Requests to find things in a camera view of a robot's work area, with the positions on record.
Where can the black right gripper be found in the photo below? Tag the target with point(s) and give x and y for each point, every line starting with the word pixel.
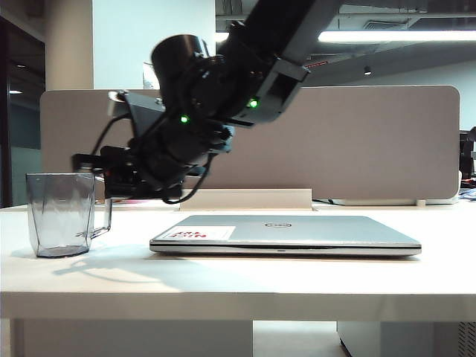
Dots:
pixel 122 163

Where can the transparent grey faceted water cup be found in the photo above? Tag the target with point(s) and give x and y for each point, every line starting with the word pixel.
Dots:
pixel 59 215

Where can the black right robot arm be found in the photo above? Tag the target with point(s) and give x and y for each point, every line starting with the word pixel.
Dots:
pixel 223 85

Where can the silver Dell laptop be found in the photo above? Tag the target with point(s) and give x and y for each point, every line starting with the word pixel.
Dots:
pixel 316 232

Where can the white sticker with red letters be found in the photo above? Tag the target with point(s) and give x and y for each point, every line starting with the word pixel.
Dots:
pixel 202 233

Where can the white desk support panel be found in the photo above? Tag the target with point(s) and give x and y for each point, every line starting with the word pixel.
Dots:
pixel 130 340

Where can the red ceiling sign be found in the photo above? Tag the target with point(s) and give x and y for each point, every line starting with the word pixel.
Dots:
pixel 318 65

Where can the grey-brown desk partition screen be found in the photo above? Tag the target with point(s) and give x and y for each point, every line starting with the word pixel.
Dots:
pixel 353 148

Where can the small round ceiling spotlight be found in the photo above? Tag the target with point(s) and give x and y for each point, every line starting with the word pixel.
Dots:
pixel 367 71

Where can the white partition foot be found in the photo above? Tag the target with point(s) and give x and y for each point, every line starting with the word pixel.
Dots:
pixel 420 203

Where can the ceiling air vent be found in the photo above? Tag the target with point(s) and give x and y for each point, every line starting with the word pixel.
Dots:
pixel 386 25

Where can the long white ceiling light strip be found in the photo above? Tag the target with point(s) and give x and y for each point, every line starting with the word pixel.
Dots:
pixel 398 36

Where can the white under-desk cabinet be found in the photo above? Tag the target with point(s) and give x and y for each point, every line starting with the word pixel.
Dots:
pixel 401 340

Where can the blue cloth pile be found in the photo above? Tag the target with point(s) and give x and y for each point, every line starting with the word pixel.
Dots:
pixel 469 193

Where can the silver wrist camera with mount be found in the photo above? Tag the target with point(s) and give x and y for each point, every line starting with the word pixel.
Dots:
pixel 116 106

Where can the framed wall sign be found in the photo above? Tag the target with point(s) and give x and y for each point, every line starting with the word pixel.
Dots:
pixel 148 76

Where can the white partition base rail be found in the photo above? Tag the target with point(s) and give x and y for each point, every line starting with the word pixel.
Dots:
pixel 379 202

